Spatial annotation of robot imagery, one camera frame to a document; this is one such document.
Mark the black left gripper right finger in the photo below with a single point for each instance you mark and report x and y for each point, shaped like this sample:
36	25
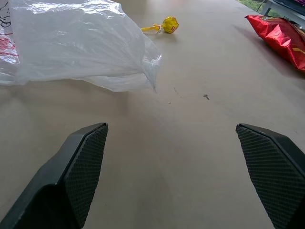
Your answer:
274	171

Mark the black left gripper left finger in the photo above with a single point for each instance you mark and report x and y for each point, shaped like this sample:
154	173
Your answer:
71	171

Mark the white translucent plastic bag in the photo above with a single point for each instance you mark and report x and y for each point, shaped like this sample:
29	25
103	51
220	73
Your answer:
71	47

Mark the red snack packet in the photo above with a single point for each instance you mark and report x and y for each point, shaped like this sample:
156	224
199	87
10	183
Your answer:
283	39

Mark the yellow wrapped lollipop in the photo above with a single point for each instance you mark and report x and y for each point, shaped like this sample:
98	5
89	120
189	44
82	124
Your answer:
169	25

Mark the white shelf frame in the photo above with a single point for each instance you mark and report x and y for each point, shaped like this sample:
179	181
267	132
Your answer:
281	8

